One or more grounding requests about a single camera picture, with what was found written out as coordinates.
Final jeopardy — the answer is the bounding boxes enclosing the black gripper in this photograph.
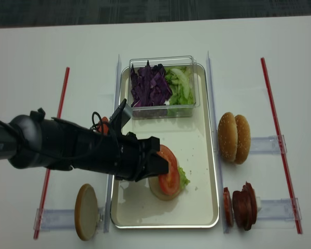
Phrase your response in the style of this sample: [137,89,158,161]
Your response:
[114,132,169,182]

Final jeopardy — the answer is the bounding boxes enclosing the large tomato slice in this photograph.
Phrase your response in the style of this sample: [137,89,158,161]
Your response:
[158,145,180,196]

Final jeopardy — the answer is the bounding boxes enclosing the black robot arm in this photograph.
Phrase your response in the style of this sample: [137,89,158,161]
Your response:
[0,107,169,182]

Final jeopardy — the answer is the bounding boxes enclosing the lettuce leaf on bun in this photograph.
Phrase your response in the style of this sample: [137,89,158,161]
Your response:
[178,166,190,190]

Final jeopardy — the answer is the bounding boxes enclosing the green lettuce pieces in container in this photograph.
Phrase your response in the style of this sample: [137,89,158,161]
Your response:
[165,66,195,117]

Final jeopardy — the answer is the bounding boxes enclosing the bottom bun on tray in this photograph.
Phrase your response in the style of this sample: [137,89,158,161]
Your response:
[148,176,183,201]

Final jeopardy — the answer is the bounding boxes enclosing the cream rectangular tray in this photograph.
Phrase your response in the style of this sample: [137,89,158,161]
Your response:
[110,64,219,229]

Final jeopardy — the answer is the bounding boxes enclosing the sesame bun top front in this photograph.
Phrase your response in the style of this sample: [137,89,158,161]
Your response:
[217,112,238,162]

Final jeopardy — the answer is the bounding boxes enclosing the purple cabbage pieces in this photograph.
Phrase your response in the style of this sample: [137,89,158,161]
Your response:
[130,61,173,107]

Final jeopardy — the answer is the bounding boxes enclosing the clear plastic salad container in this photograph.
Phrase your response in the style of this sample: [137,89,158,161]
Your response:
[125,56,200,119]

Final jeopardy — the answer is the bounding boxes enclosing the sausage slice red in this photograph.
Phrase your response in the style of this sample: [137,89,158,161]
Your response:
[223,187,234,227]

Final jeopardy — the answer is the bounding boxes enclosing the bun half left rack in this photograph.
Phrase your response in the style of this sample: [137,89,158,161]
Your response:
[74,184,98,241]

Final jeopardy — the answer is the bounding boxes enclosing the bun top behind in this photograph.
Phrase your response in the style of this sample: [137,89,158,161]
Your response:
[234,115,251,164]

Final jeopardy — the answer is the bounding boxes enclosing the left red strip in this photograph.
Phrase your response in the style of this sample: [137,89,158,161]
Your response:
[33,67,70,240]

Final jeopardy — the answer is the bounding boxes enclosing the red strip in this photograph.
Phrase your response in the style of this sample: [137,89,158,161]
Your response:
[260,57,303,234]
[33,67,70,240]

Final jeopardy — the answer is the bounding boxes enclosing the right upper clear pusher track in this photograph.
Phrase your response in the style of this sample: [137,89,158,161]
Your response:
[249,135,287,155]

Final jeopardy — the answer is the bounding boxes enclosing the clear pusher track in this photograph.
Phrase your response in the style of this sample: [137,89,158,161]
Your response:
[252,197,302,229]
[249,135,287,155]
[33,206,105,232]

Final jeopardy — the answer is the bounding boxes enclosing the left lower clear pusher track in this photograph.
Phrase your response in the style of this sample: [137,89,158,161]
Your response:
[33,206,105,232]

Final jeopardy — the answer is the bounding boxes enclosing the right lower clear pusher track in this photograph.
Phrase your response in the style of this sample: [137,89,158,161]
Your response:
[252,197,302,229]

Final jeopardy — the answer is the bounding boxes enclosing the right red strip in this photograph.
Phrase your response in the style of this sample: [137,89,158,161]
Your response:
[260,57,303,234]

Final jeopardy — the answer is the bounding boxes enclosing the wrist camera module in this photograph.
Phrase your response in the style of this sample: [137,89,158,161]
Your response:
[109,99,133,135]

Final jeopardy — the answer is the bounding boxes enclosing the right clear long rail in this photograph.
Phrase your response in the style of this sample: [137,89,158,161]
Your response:
[206,51,230,234]

